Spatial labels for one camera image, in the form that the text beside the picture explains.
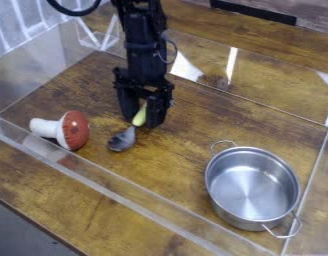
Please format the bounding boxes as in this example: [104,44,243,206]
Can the red cap toy mushroom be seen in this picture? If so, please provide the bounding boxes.
[29,110,90,151]

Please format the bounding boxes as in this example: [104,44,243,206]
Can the black baseboard strip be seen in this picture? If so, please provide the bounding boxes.
[209,0,298,26]

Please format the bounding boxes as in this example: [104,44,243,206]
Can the stainless steel pot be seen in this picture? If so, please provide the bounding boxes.
[204,140,303,239]

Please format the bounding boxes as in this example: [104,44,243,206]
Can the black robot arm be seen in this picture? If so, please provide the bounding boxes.
[112,0,175,128]

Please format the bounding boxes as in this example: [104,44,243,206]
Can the green handled metal spoon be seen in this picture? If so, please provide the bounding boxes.
[108,105,147,152]

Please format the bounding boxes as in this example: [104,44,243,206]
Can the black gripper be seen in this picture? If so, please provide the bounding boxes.
[113,42,173,129]

